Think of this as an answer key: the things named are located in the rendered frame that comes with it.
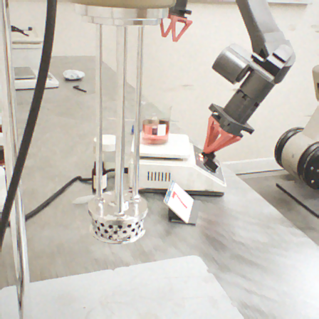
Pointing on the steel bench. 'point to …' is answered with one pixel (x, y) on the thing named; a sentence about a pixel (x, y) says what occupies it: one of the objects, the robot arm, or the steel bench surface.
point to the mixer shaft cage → (101, 211)
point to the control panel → (205, 161)
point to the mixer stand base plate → (129, 294)
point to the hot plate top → (181, 150)
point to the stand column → (8, 119)
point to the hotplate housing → (202, 181)
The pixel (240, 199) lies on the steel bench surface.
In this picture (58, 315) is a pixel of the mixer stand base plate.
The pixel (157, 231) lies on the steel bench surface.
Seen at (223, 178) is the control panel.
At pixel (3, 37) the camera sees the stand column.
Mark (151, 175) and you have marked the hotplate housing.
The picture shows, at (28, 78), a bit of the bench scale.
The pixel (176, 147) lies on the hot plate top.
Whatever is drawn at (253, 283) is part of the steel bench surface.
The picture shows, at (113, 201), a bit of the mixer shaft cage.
